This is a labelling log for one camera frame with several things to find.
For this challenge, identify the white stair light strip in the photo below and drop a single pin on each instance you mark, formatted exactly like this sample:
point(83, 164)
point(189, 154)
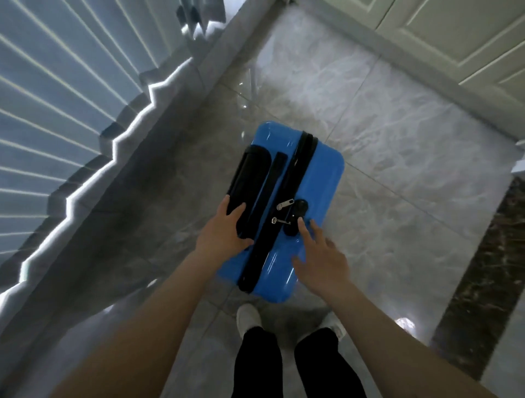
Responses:
point(123, 131)

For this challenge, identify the person's left white shoe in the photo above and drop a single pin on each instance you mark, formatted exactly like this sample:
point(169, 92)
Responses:
point(248, 317)

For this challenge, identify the grey staircase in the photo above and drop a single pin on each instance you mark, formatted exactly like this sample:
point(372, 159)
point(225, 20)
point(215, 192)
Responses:
point(61, 102)

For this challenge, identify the person's right forearm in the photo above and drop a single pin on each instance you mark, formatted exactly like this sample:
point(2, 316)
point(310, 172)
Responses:
point(389, 352)

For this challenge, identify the person's right middle finger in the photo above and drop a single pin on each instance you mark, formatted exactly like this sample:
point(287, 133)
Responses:
point(318, 233)

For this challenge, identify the person's left hand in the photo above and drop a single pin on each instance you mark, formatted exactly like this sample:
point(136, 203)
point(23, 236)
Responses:
point(219, 238)

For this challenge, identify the person's left forearm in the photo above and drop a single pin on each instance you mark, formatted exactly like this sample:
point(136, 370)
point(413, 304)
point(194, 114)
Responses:
point(151, 328)

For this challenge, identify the person's left middle finger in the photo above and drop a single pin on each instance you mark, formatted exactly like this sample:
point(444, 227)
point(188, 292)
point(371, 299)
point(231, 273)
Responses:
point(224, 204)

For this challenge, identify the person's right white shoe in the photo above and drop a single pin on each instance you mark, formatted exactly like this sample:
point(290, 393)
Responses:
point(334, 324)

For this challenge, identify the person's leg black trousers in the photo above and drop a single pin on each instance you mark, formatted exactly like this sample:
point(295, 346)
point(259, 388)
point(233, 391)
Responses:
point(258, 365)
point(324, 369)

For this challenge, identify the person's left leg black trousers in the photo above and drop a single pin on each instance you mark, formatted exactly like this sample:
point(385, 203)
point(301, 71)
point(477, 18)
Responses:
point(258, 365)

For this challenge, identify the person's right hand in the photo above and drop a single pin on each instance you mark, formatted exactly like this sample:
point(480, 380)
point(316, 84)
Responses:
point(326, 268)

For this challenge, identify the person's white shoe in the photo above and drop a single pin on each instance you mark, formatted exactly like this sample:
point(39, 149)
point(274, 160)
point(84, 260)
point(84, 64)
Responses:
point(248, 317)
point(334, 324)

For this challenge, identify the person's right thumb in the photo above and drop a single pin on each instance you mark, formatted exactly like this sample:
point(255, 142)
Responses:
point(299, 264)

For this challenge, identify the blue hard-shell suitcase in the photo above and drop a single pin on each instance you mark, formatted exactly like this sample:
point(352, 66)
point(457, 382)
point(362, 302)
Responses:
point(320, 172)

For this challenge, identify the person's right leg black trousers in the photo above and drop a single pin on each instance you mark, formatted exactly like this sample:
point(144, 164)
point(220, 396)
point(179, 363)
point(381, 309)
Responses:
point(324, 369)

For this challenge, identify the white panelled door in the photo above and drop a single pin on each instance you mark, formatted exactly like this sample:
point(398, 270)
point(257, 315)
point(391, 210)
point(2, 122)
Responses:
point(451, 37)

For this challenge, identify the person's left thumb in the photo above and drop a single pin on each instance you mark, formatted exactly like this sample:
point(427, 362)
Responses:
point(245, 244)

